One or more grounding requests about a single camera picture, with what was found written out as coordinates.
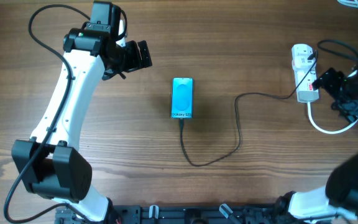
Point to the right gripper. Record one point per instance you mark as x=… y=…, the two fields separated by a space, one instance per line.
x=327 y=81

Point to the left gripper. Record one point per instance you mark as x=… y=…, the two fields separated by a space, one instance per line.
x=134 y=63

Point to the blue-screen Galaxy smartphone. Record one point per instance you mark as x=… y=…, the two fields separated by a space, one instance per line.
x=182 y=98

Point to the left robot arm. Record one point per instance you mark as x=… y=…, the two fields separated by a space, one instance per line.
x=49 y=162

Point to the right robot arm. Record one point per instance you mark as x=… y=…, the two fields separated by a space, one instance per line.
x=339 y=197

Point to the white charger plug adapter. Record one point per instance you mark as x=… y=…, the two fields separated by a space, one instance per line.
x=303 y=62

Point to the white power strip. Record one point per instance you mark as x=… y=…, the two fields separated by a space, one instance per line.
x=304 y=79

